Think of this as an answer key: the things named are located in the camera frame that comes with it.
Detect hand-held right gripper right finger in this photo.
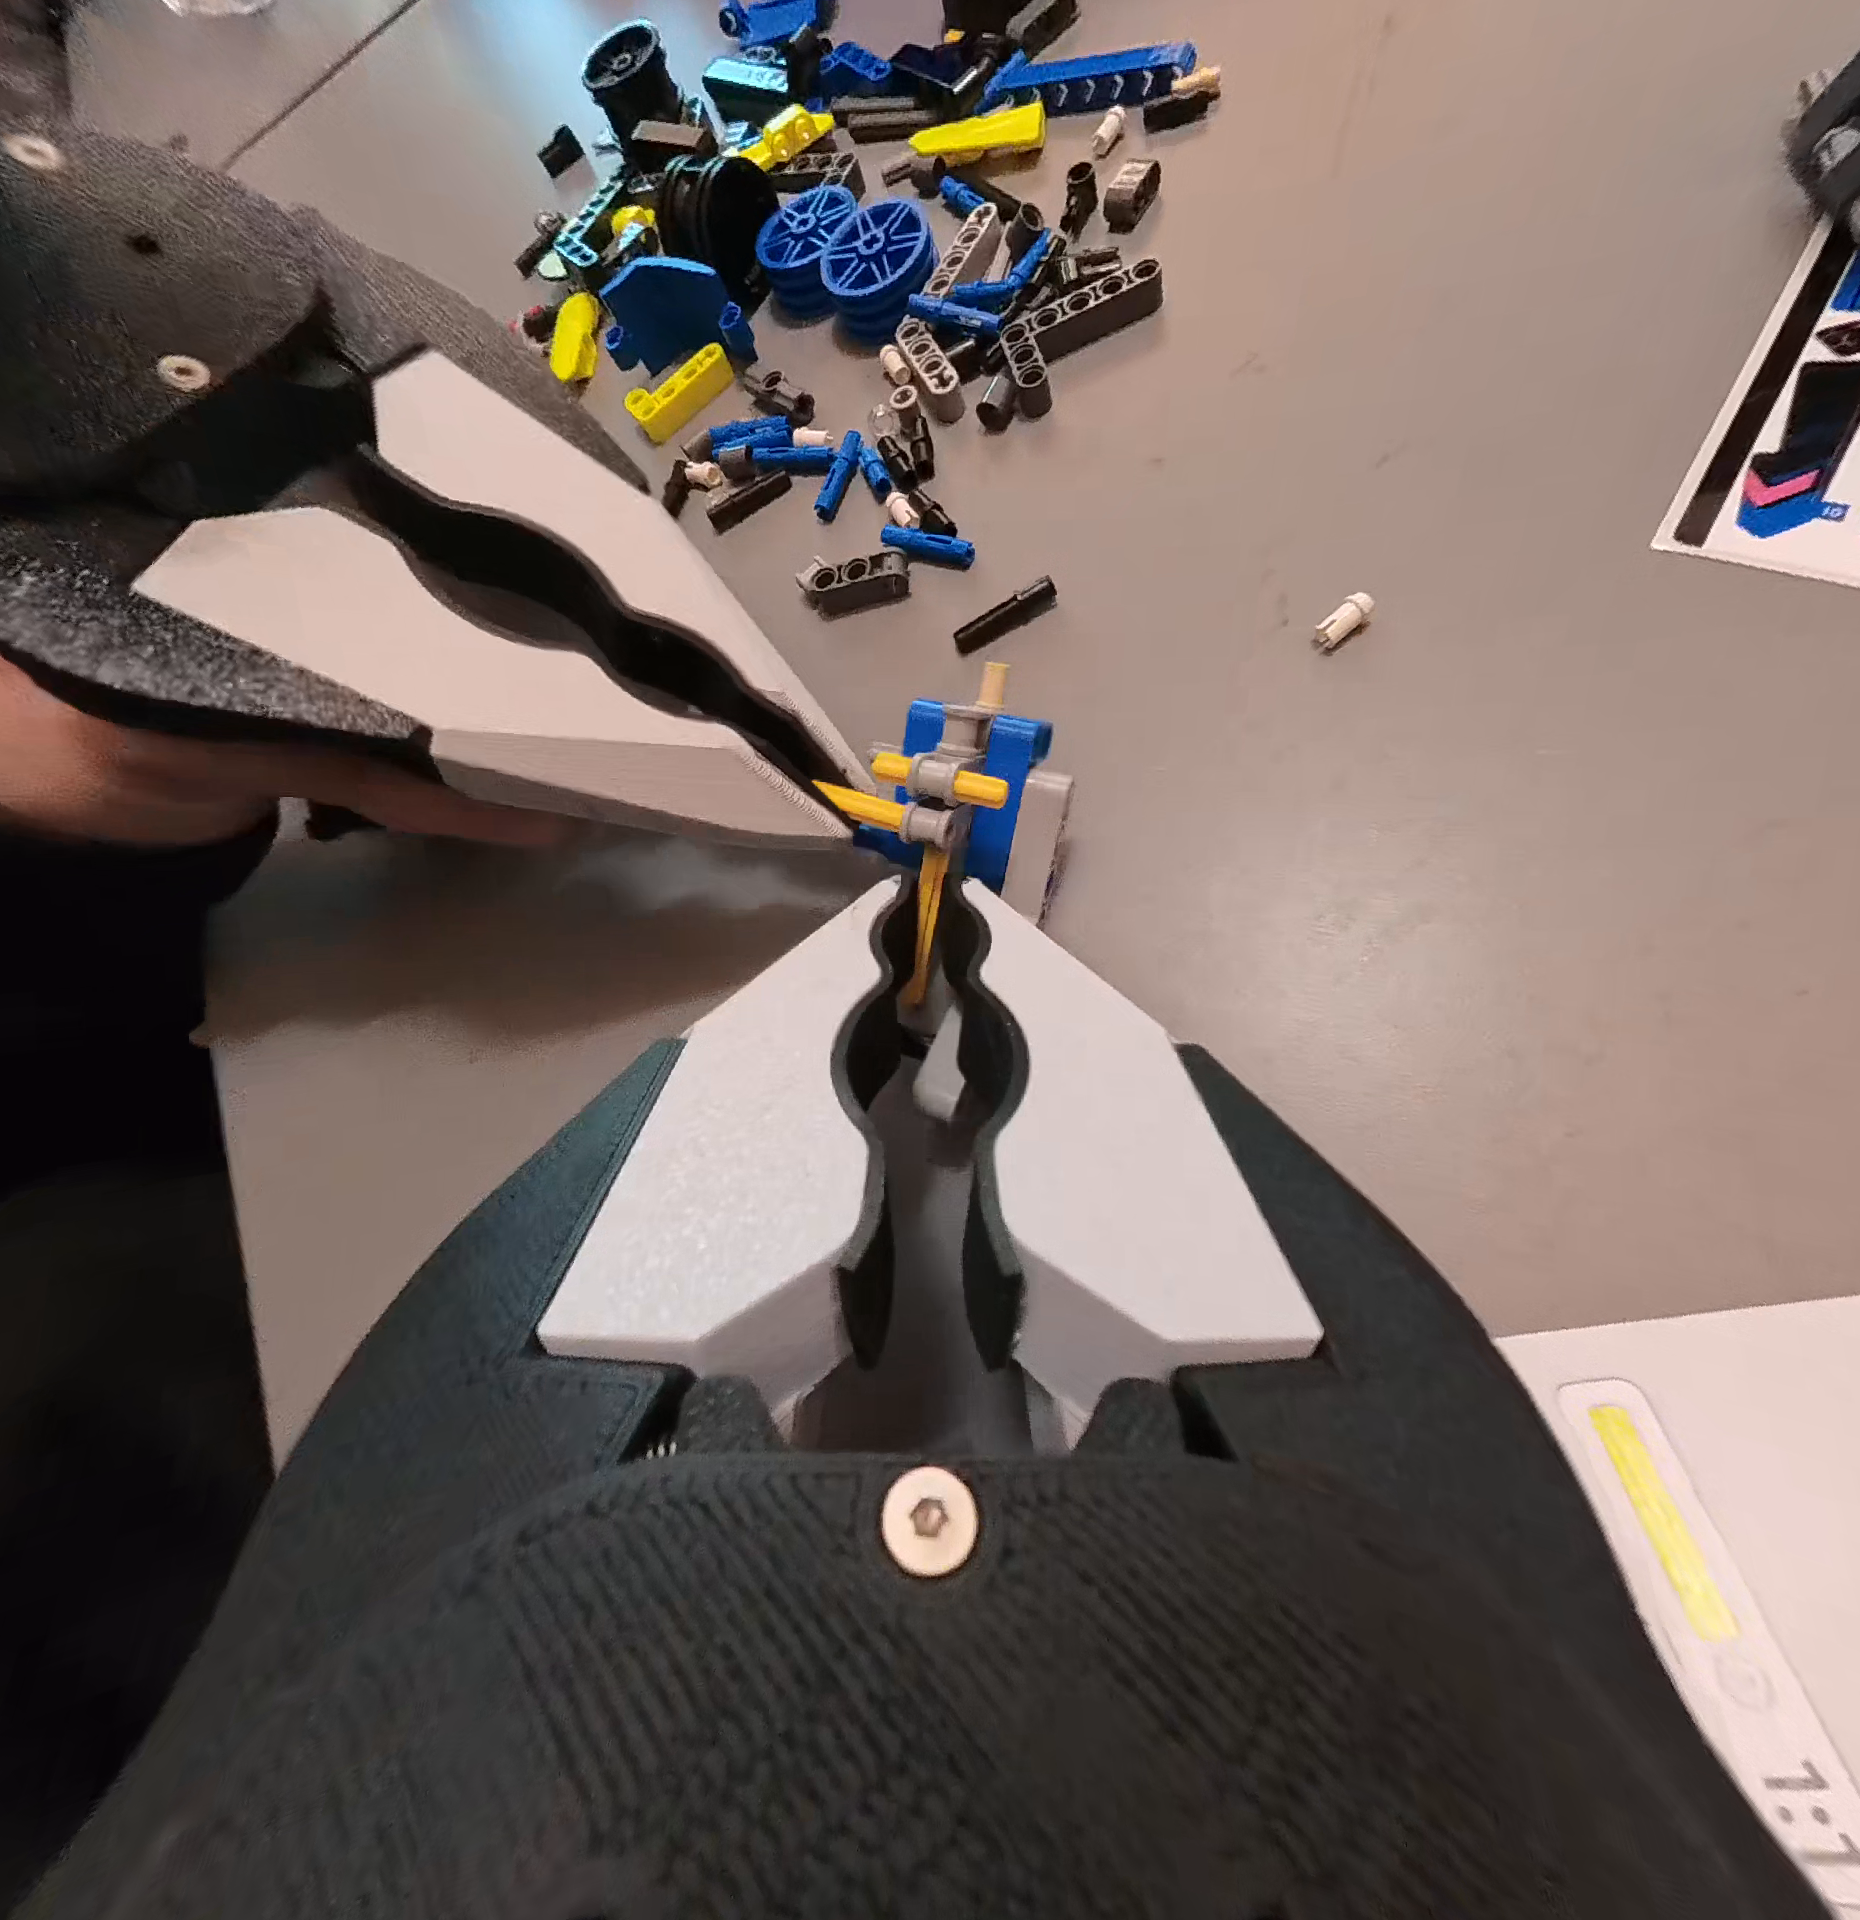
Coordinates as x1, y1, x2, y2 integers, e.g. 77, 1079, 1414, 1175
951, 879, 1324, 1453

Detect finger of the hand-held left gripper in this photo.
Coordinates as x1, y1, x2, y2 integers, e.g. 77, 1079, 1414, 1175
347, 347, 879, 822
127, 508, 860, 847

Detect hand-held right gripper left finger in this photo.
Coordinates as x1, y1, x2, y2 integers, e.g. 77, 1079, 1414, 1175
537, 879, 910, 1449

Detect pile of lego pieces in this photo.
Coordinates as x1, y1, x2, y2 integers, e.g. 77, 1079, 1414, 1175
514, 0, 1221, 616

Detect small blue grey lego assembly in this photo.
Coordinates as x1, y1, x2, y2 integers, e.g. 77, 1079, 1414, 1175
809, 655, 1079, 1040

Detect black lego pin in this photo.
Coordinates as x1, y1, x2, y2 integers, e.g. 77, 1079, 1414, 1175
951, 571, 1054, 655

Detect lego sticker sheet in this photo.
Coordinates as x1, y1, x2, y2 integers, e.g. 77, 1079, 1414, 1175
1656, 204, 1860, 599

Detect partly built lego vehicle chassis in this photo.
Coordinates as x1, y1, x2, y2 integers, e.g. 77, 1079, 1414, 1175
1779, 17, 1860, 250

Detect person's left hand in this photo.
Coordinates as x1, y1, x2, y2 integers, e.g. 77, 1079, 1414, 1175
0, 637, 581, 853

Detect open instruction booklet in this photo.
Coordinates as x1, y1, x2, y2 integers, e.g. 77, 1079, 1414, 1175
1495, 1295, 1860, 1920

